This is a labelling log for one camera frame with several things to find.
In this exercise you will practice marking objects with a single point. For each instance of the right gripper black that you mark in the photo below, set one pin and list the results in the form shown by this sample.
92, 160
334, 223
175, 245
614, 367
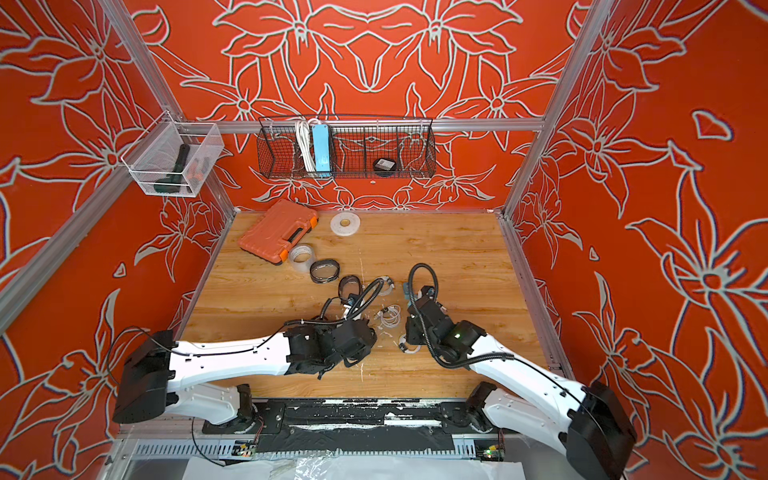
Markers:
411, 330

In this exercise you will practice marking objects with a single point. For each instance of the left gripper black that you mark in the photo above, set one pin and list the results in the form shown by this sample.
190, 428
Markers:
363, 354

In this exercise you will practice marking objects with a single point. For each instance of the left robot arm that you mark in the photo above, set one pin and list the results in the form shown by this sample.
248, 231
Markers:
165, 376

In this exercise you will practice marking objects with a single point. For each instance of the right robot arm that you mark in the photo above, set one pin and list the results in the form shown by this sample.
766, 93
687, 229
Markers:
585, 423

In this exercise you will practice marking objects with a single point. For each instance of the clear tape roll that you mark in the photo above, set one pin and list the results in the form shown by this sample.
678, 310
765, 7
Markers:
302, 257

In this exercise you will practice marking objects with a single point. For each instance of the white tape roll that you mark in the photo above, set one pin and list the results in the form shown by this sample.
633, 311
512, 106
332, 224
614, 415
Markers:
345, 224

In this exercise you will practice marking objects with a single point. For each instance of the orange tool case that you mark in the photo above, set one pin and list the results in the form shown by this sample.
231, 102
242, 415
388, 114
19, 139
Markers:
279, 231

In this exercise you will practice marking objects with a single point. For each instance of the black item in basket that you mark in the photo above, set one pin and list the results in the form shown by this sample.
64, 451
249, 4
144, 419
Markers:
385, 167

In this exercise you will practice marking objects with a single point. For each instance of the blue power bank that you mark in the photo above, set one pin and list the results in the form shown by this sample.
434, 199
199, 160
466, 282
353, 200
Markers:
322, 145

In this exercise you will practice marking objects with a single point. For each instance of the dark green tool in bin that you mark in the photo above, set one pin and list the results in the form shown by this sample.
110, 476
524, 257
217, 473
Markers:
171, 182

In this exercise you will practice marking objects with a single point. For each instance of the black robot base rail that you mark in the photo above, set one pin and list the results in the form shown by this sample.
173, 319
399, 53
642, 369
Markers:
359, 426

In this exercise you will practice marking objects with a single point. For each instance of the black wire wall basket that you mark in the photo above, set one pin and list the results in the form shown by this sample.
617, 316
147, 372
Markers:
285, 146

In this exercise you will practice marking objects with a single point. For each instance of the clear acrylic wall bin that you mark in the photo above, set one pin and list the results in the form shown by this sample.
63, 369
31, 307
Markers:
152, 155

